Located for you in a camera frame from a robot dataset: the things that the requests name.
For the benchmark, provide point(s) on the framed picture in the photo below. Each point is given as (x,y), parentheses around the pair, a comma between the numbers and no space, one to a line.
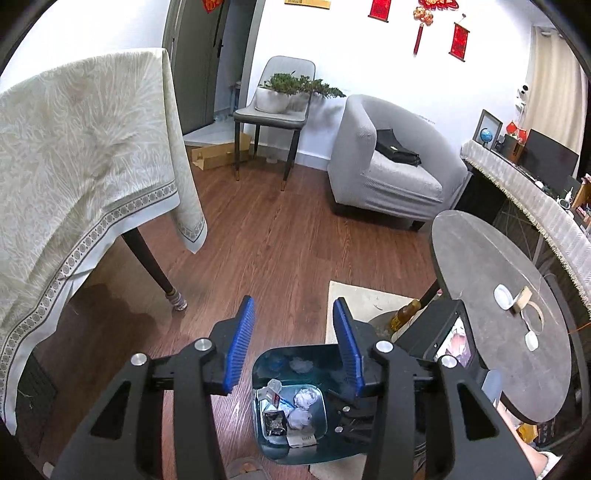
(488,120)

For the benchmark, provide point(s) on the grey dining chair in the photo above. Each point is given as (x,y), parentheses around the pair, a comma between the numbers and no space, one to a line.
(291,120)

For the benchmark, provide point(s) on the fringed beige desk cloth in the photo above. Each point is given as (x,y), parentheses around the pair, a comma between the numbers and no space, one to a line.
(570,245)

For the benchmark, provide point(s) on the white security camera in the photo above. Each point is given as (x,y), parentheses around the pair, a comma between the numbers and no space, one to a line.
(522,97)

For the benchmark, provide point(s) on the white paper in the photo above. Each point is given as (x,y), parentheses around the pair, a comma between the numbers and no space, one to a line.
(307,397)

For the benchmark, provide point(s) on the dark teal trash bin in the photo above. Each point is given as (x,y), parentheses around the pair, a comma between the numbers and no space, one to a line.
(304,411)

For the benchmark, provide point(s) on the dark wooden table leg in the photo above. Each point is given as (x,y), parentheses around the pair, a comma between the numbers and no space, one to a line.
(137,245)

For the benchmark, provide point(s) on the beige patterned tablecloth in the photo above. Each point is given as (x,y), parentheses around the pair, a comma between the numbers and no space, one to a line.
(89,151)

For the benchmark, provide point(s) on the flat cardboard box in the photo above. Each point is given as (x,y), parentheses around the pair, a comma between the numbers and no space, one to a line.
(214,156)

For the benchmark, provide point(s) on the red wall scroll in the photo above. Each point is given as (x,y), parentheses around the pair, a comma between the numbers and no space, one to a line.
(380,10)
(459,41)

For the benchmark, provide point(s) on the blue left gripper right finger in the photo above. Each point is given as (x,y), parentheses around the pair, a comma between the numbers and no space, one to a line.
(352,358)

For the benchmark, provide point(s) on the white SD card packaging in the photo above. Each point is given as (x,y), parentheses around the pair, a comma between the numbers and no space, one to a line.
(301,438)

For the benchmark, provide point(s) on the grey door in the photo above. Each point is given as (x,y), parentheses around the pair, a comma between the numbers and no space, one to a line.
(207,52)

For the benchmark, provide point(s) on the white plastic lid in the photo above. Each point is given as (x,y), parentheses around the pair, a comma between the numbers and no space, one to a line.
(503,297)
(531,341)

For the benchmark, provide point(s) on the beige floor mat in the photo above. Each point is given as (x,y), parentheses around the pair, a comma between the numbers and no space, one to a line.
(364,303)

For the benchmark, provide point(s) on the blue white plastic wrapper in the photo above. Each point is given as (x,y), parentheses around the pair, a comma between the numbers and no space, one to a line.
(273,397)

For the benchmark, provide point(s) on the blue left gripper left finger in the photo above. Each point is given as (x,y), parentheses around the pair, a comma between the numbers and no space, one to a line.
(243,324)

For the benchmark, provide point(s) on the beige curtain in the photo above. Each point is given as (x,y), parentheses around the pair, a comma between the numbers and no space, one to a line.
(558,90)

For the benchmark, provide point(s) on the red chinese knot ornament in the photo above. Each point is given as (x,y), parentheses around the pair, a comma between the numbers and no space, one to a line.
(424,14)

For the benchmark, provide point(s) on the black monitor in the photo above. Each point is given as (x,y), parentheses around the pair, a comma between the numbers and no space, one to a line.
(548,161)

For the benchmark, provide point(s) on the brown cardboard tape roll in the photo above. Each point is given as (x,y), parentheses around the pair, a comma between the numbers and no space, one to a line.
(522,303)

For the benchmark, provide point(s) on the red right wall scroll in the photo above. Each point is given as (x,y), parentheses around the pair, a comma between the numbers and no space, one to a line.
(459,41)

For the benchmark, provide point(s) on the amber liquid bottle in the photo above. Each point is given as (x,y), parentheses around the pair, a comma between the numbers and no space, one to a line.
(404,315)

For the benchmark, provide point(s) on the grey armchair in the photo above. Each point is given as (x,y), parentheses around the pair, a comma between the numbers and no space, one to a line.
(360,176)

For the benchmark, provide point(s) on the round grey marble table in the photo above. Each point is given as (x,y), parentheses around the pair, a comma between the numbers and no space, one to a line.
(471,258)

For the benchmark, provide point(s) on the small blue globe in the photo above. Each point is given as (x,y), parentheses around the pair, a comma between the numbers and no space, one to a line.
(486,137)

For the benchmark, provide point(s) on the red left wall scroll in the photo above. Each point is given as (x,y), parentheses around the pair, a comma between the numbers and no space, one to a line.
(380,10)

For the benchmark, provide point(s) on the red fu door sticker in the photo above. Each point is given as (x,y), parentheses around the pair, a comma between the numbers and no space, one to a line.
(211,5)

